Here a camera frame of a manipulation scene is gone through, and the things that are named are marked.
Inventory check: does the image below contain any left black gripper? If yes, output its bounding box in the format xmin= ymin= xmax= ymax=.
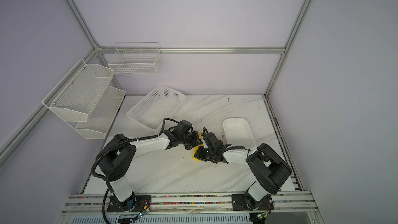
xmin=180 ymin=131 xmax=202 ymax=150

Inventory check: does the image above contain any white rectangular plastic tray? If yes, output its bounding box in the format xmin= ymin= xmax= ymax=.
xmin=223 ymin=117 xmax=256 ymax=148

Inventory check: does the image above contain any white perforated plastic basket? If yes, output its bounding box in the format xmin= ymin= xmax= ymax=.
xmin=126 ymin=85 xmax=186 ymax=132

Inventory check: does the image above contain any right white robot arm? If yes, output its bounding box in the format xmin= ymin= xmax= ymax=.
xmin=194 ymin=128 xmax=292 ymax=212

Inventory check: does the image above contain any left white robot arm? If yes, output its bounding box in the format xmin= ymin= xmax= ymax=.
xmin=90 ymin=118 xmax=203 ymax=224

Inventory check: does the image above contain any white two-tier mesh shelf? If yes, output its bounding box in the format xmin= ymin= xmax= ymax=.
xmin=42 ymin=59 xmax=125 ymax=140

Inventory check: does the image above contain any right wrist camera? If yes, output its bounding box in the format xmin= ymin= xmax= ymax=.
xmin=203 ymin=127 xmax=222 ymax=149

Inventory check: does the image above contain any white wire wall basket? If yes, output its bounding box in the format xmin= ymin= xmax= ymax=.
xmin=108 ymin=42 xmax=162 ymax=76

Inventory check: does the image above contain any aluminium front mounting rail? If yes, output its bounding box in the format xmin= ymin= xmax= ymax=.
xmin=58 ymin=191 xmax=324 ymax=224

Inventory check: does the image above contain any aluminium cage frame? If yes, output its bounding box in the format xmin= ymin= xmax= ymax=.
xmin=0 ymin=0 xmax=325 ymax=206

